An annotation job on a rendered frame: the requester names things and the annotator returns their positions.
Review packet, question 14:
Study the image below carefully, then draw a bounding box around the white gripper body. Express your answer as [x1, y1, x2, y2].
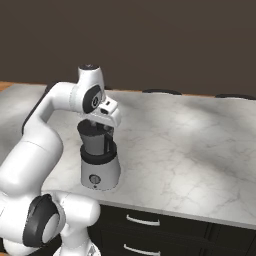
[86, 106, 123, 129]

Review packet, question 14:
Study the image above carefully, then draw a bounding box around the white and black blender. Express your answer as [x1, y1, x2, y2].
[76, 118, 122, 192]

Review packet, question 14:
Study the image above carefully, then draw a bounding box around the black stool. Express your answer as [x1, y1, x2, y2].
[214, 93, 256, 101]
[142, 87, 183, 97]

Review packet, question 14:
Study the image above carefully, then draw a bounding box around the black drawer front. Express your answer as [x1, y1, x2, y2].
[98, 204, 212, 240]
[98, 229, 208, 256]

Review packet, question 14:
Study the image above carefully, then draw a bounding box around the black cupboard door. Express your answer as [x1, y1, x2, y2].
[207, 223, 256, 256]

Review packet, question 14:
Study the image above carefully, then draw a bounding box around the white drawer handle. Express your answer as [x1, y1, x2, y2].
[123, 243, 158, 256]
[125, 214, 162, 227]

